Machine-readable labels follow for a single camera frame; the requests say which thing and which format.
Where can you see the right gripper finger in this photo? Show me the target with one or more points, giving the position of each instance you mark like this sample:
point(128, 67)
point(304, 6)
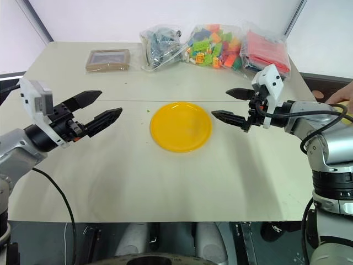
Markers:
point(240, 94)
point(230, 117)

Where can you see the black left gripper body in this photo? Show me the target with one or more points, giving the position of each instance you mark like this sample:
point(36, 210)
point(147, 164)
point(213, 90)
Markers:
point(64, 125)

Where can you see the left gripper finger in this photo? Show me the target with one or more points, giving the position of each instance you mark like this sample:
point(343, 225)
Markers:
point(85, 98)
point(103, 120)

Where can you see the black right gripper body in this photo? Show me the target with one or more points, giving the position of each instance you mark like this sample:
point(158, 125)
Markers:
point(256, 117)

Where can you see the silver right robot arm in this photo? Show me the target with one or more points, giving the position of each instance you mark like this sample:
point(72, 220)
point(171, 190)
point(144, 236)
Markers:
point(317, 117)

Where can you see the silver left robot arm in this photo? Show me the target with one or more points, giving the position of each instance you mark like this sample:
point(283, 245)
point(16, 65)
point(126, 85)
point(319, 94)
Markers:
point(13, 149)

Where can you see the yellow plastic plate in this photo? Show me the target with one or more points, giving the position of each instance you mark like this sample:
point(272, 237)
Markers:
point(180, 127)

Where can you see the person's bare hand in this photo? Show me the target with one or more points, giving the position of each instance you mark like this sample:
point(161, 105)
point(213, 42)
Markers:
point(343, 94)

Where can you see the brown cardboard window box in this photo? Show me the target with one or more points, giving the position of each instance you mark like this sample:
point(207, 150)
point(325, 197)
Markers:
point(107, 62)

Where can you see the clear bag of red sheets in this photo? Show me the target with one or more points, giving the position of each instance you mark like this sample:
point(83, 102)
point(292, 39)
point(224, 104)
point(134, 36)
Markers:
point(264, 51)

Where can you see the clear bag of colourful blocks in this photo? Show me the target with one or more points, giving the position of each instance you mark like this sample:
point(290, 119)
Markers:
point(215, 45)

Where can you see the black side furniture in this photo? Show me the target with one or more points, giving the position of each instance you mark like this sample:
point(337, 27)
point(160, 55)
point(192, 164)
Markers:
point(8, 94)

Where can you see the brown round object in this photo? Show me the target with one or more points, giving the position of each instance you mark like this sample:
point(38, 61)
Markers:
point(320, 94)

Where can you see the black side desk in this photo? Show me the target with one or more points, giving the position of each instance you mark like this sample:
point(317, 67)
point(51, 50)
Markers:
point(325, 82)

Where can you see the clear bag of dark parts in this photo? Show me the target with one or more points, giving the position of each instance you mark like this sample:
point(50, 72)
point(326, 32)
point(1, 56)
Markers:
point(161, 47)

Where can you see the grey rounded leg cover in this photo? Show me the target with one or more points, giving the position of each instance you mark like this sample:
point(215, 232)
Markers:
point(132, 240)
point(211, 240)

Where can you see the dark round base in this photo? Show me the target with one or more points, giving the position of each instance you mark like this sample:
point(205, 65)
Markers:
point(154, 259)

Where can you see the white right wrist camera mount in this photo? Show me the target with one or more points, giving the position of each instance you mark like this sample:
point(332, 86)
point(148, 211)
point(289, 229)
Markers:
point(271, 80)

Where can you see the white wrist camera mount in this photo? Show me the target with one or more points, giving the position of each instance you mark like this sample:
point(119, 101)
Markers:
point(31, 94)
point(271, 80)

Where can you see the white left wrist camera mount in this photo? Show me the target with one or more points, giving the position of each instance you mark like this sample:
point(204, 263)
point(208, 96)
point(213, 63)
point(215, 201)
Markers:
point(31, 94)

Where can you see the dark wall strip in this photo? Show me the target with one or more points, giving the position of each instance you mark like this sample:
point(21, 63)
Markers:
point(37, 22)

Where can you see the grey wall post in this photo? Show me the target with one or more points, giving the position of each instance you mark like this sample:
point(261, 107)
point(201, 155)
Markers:
point(296, 16)

